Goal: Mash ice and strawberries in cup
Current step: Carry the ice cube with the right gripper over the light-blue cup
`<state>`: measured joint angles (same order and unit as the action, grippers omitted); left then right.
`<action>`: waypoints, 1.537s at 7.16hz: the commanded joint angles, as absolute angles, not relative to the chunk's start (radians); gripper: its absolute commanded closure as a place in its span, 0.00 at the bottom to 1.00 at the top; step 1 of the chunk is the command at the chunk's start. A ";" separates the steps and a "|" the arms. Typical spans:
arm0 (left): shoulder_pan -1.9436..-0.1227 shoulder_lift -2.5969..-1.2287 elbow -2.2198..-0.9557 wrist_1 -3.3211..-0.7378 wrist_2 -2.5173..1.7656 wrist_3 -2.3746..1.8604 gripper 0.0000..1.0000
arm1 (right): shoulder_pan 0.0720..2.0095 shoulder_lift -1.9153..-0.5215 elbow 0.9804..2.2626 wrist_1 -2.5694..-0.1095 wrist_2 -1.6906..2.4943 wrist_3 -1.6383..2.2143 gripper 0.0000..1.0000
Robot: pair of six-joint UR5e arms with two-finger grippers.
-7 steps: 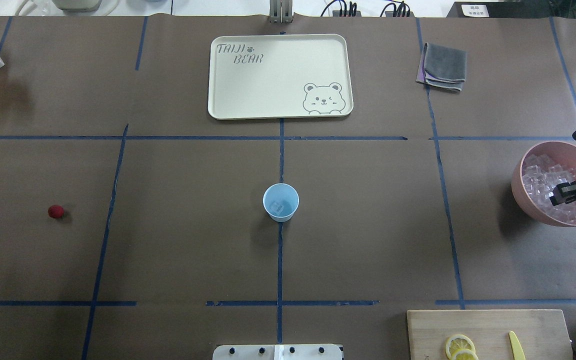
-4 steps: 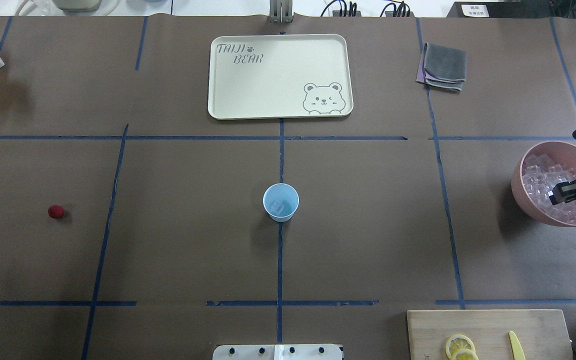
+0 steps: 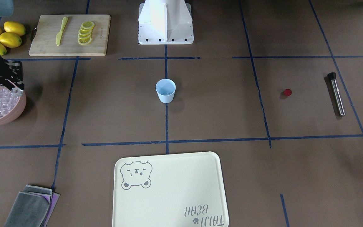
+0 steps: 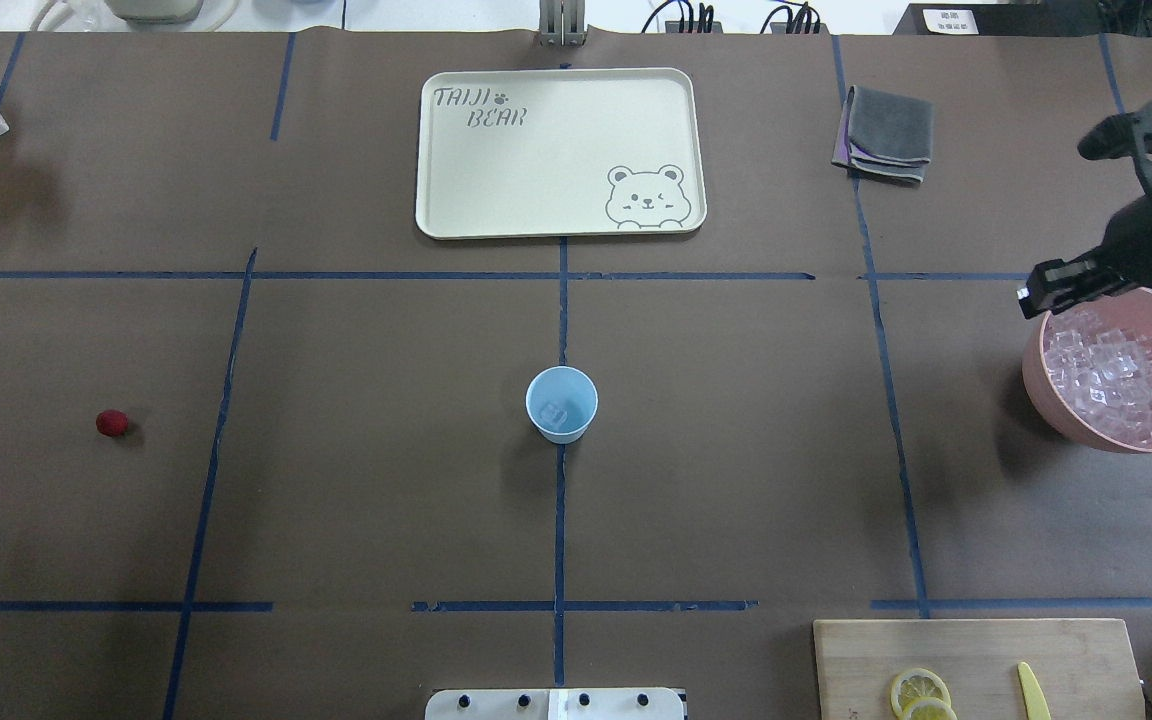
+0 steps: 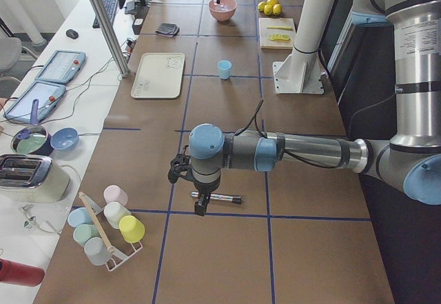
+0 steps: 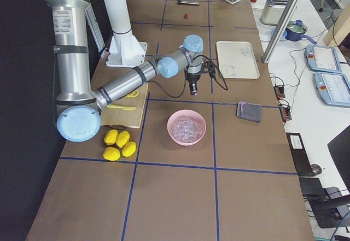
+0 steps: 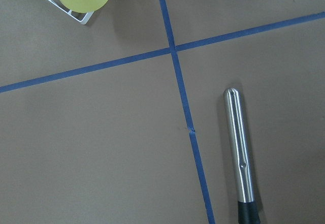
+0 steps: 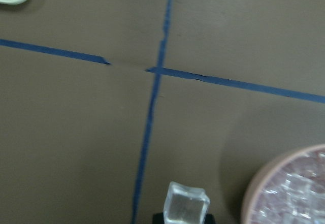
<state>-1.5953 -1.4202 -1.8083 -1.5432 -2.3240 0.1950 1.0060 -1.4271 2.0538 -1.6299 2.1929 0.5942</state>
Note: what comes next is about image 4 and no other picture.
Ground clear ice cube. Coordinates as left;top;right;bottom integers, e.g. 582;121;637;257
538;400;571;432

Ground pink bowl of ice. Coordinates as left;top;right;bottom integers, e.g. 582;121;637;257
1021;290;1152;454

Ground light blue plastic cup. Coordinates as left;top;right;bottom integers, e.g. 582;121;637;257
525;365;599;445

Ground grey folded cloth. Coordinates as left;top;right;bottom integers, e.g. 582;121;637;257
846;85;934;184

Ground purple cloth underneath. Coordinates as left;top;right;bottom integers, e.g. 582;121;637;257
831;86;867;169

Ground wooden cutting board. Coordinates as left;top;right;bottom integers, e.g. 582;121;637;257
813;617;1146;719

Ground yellow plastic knife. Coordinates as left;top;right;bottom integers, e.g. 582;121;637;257
1016;661;1052;720

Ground lemon slice front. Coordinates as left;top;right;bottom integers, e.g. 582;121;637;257
888;667;952;719

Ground lemon slice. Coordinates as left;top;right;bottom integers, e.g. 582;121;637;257
888;667;952;719
901;697;957;720

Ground lemon slice back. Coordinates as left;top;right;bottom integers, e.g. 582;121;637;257
901;697;957;720

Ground cream bear serving tray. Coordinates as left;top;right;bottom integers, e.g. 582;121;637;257
414;67;708;240

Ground red strawberry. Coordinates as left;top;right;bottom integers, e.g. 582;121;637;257
94;409;131;438

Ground black power cables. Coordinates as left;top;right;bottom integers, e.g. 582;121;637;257
641;0;825;36

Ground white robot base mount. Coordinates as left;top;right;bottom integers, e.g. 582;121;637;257
424;685;689;719

